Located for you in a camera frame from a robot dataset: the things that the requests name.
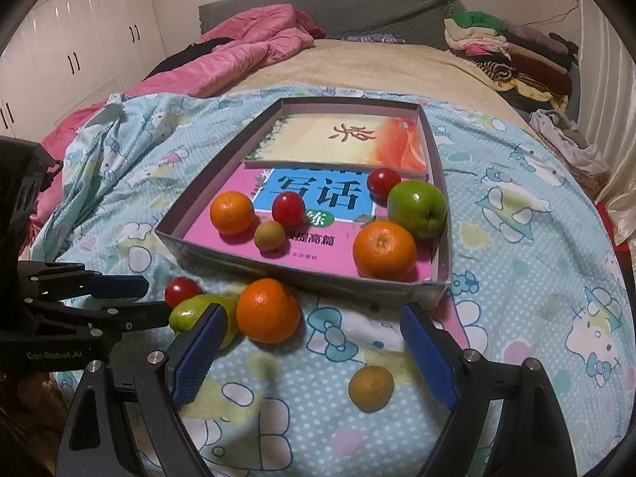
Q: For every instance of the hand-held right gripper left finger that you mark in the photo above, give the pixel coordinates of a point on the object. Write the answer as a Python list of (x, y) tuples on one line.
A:
[(198, 357)]

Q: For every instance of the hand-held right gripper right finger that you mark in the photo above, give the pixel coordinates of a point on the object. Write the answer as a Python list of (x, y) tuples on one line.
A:
[(427, 357)]

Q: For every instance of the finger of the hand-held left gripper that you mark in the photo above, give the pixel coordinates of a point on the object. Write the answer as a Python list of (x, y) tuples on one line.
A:
[(144, 315), (124, 285)]

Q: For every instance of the small brown fruit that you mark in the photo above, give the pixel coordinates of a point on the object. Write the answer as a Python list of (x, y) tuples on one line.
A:
[(371, 387), (270, 236)]

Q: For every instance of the large orange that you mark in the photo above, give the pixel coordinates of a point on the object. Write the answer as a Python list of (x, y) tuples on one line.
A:
[(268, 310)]

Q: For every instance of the grey cardboard box tray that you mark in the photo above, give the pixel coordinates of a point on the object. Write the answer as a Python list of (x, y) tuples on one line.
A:
[(298, 276)]

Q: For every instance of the small orange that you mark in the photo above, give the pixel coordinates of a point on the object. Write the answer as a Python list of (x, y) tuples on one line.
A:
[(232, 212)]

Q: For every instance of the large green apple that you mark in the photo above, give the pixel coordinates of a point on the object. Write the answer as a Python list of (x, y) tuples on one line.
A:
[(416, 208)]

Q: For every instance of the small red cherry tomato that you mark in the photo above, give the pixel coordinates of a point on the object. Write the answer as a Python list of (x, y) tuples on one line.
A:
[(288, 208)]

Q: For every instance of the blue cat print blanket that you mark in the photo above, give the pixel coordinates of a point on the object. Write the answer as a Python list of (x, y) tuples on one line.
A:
[(521, 283)]

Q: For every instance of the pink book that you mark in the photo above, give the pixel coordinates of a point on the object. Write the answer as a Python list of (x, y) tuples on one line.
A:
[(233, 181)]

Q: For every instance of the white wardrobe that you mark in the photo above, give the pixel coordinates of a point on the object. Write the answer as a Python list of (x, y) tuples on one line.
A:
[(74, 35)]

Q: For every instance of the black cloth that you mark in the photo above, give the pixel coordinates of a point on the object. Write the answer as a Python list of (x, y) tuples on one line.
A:
[(184, 57)]

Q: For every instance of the yellow and orange book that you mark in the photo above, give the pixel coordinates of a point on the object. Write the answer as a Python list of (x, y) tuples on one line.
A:
[(308, 139)]

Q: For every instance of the red object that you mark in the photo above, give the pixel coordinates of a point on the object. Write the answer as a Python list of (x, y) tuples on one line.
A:
[(621, 223)]

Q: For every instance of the pink quilt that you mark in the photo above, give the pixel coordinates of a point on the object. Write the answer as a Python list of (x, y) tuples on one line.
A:
[(238, 54)]

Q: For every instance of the white crumpled cloth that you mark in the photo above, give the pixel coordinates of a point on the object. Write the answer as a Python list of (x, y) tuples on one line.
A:
[(571, 139)]

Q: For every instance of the beige bed sheet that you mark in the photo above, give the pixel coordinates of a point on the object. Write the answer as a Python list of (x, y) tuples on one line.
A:
[(372, 69)]

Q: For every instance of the cream curtain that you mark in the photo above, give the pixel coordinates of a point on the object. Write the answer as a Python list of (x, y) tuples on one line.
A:
[(616, 109)]

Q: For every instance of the pile of folded clothes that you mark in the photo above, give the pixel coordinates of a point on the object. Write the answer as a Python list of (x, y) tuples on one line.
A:
[(526, 59)]

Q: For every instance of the dark patterned cloth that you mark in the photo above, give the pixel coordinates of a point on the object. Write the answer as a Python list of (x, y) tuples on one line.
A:
[(372, 38)]

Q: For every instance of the grey padded headboard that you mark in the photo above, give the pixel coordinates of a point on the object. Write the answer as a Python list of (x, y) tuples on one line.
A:
[(348, 5)]

